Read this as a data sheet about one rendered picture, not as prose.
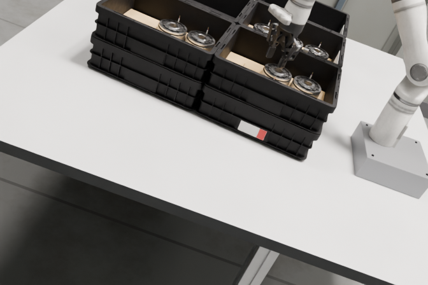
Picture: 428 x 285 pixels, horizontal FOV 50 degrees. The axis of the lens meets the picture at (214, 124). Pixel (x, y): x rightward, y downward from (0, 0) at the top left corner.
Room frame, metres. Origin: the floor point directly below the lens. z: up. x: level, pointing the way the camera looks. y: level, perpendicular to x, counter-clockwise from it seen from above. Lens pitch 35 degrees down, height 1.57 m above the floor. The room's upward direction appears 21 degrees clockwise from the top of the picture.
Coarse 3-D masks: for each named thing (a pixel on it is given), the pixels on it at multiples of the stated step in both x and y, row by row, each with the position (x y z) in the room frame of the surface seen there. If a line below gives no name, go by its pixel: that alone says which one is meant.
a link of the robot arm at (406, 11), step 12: (408, 0) 1.44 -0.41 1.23; (420, 0) 1.45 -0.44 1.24; (396, 12) 1.45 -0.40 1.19; (408, 12) 1.43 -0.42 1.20; (420, 12) 1.43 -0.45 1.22; (408, 24) 1.42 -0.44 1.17; (420, 24) 1.41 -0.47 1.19; (408, 36) 1.41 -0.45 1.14; (420, 36) 1.40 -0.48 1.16; (408, 48) 1.40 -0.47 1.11; (420, 48) 1.38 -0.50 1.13; (408, 60) 1.39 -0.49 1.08; (420, 60) 1.37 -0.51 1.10; (408, 72) 1.38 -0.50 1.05; (420, 72) 1.36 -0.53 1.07; (420, 84) 1.35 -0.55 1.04
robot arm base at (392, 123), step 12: (384, 108) 1.41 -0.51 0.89; (396, 108) 1.37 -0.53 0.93; (408, 108) 1.36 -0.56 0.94; (384, 120) 1.38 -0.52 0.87; (396, 120) 1.36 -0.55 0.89; (408, 120) 1.38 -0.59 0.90; (372, 132) 1.39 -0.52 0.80; (384, 132) 1.36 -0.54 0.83; (396, 132) 1.37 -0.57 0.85; (384, 144) 1.36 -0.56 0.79; (396, 144) 1.38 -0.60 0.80
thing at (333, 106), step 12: (228, 36) 1.41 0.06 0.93; (264, 36) 1.52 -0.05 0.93; (216, 60) 1.24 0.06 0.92; (228, 60) 1.25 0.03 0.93; (324, 60) 1.51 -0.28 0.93; (240, 72) 1.24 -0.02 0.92; (252, 72) 1.24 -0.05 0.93; (264, 84) 1.23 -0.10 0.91; (276, 84) 1.23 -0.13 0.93; (336, 84) 1.37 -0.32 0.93; (300, 96) 1.22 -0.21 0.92; (312, 96) 1.23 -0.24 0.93; (336, 96) 1.29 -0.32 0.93; (324, 108) 1.21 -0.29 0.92
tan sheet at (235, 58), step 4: (232, 52) 1.52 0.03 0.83; (228, 56) 1.47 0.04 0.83; (232, 56) 1.49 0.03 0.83; (236, 56) 1.50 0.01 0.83; (240, 56) 1.51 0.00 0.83; (232, 60) 1.46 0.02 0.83; (236, 60) 1.47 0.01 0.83; (240, 60) 1.48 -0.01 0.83; (244, 60) 1.49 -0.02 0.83; (248, 60) 1.50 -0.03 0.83; (240, 64) 1.45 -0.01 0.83; (248, 64) 1.47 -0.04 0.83; (252, 64) 1.48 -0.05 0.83; (256, 64) 1.49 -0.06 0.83; (260, 64) 1.51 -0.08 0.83; (248, 68) 1.44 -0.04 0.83; (252, 68) 1.46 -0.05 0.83; (256, 68) 1.47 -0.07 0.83; (260, 68) 1.48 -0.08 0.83; (260, 72) 1.45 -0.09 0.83; (320, 92) 1.47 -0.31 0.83; (324, 92) 1.48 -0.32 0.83; (320, 96) 1.44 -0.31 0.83
